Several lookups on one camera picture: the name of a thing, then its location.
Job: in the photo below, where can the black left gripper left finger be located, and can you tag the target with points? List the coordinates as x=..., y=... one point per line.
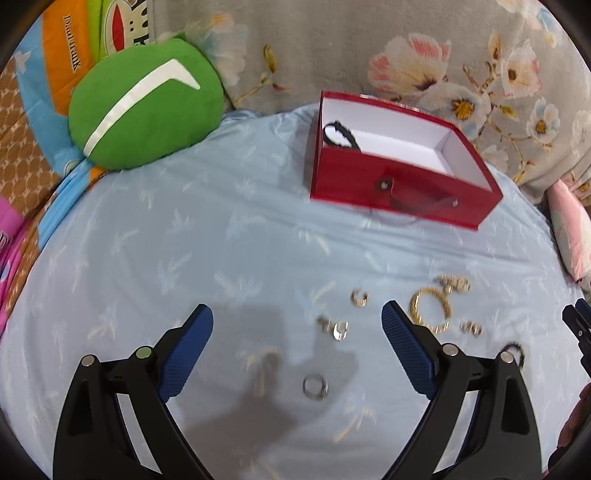
x=92, y=440

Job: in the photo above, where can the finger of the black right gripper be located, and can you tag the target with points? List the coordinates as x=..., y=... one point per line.
x=577, y=326
x=584, y=310

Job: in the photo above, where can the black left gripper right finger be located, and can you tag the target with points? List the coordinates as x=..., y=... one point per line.
x=479, y=422

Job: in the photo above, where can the gold braided bangle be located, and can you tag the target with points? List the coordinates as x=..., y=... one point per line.
x=430, y=307

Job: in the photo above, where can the black wrist watch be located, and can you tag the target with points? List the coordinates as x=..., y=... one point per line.
x=337, y=135

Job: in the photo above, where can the pink pillow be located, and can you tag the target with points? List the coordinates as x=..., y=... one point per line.
x=571, y=226

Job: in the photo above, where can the small gold stud earrings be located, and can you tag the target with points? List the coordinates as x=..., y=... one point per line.
x=472, y=328

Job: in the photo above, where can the gold pearl drop earring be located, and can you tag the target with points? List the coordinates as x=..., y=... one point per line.
x=339, y=330

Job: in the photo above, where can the small gold hoop earring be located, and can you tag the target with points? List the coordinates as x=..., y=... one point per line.
x=359, y=298

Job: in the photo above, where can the light blue palm-print sheet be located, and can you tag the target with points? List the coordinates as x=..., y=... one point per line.
x=228, y=223

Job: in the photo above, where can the grey floral blanket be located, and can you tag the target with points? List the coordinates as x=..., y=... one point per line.
x=506, y=73

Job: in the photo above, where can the red cardboard box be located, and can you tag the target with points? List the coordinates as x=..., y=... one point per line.
x=410, y=162

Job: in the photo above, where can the colourful cartoon bedding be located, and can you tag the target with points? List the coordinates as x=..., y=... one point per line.
x=43, y=173

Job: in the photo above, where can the green plush pillow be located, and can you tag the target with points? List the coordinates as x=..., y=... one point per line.
x=144, y=103

